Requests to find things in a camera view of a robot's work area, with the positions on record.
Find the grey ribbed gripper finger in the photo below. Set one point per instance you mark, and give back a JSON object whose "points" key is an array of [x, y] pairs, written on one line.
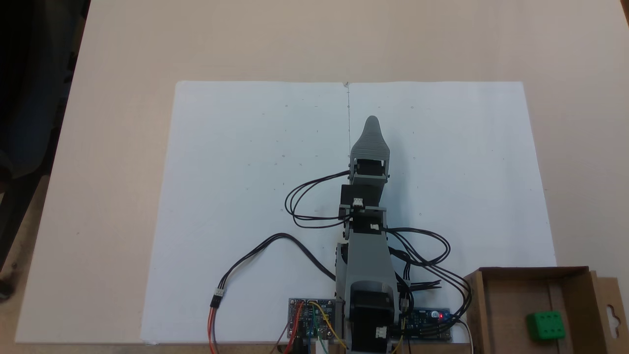
{"points": [[371, 142]]}

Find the green die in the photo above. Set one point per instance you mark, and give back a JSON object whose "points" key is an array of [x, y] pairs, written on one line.
{"points": [[546, 325]]}

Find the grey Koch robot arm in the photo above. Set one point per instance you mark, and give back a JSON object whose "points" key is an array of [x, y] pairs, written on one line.
{"points": [[366, 265]]}

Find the white paper sheet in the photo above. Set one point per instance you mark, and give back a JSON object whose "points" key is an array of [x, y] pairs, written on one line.
{"points": [[236, 206]]}

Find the blue circuit board, red light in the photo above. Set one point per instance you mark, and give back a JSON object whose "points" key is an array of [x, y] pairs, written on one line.
{"points": [[427, 317]]}

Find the brown cardboard box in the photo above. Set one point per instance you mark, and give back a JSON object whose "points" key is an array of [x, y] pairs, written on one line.
{"points": [[501, 314]]}

